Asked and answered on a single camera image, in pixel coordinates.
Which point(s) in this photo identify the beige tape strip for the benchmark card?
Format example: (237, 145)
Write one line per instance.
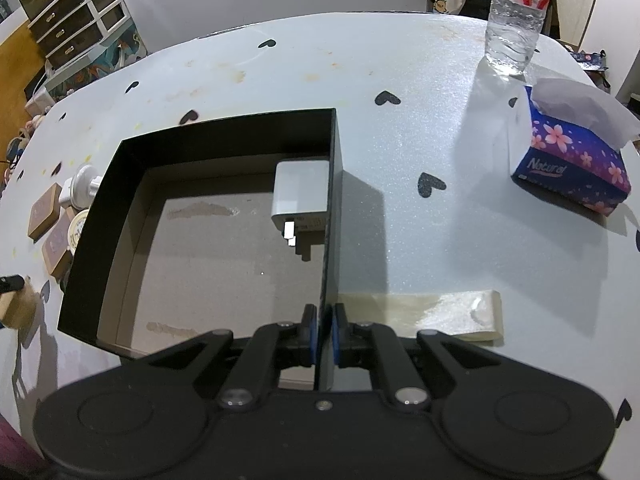
(430, 315)

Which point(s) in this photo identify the teal printed panel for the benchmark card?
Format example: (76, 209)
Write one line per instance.
(100, 60)

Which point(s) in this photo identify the white drawer cabinet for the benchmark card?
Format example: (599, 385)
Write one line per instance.
(70, 10)

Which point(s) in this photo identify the maroon cloth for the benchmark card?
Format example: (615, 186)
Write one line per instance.
(17, 452)

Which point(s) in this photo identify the white suction knob hook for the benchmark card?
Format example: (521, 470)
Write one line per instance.
(80, 186)

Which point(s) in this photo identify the beige earbud case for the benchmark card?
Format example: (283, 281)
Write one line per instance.
(17, 307)

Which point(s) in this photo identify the dark blue gift bag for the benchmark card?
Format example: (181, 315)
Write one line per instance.
(590, 62)

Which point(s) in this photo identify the black cardboard box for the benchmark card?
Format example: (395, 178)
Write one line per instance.
(220, 270)

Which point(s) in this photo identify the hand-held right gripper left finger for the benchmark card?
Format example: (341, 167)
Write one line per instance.
(311, 332)

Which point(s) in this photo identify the large white wall charger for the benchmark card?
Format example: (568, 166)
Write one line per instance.
(300, 190)

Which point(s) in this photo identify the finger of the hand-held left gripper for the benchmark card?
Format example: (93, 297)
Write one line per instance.
(11, 283)

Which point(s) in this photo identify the round cream tape measure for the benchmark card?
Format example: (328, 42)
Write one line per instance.
(79, 232)

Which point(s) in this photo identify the purple floral tissue box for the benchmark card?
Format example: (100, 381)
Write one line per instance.
(570, 160)

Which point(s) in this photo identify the clear plastic water bottle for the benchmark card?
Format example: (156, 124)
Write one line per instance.
(515, 25)

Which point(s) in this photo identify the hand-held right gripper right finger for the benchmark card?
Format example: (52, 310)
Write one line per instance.
(336, 335)

